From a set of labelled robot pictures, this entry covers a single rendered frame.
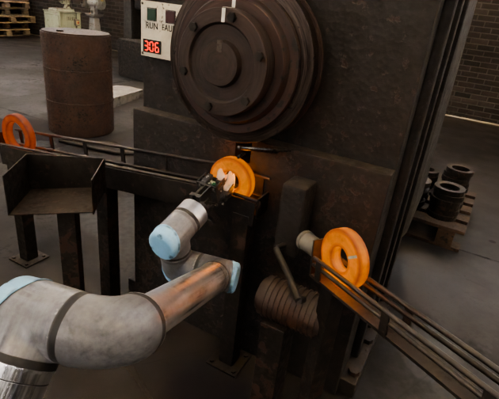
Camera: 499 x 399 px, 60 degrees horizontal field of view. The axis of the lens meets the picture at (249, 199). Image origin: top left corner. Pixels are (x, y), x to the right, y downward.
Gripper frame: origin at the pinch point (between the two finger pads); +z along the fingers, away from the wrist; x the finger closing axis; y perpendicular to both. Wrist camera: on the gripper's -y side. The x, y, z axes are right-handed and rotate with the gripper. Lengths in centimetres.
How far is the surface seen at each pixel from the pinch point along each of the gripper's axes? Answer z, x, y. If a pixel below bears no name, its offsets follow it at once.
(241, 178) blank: -0.6, -4.4, 1.6
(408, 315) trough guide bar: -29, -63, 2
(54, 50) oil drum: 131, 255, -43
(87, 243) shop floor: 1, 99, -79
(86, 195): -23, 46, -8
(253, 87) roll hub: -1.4, -10.9, 34.6
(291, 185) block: -2.1, -22.3, 5.9
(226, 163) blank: 0.4, 1.8, 4.9
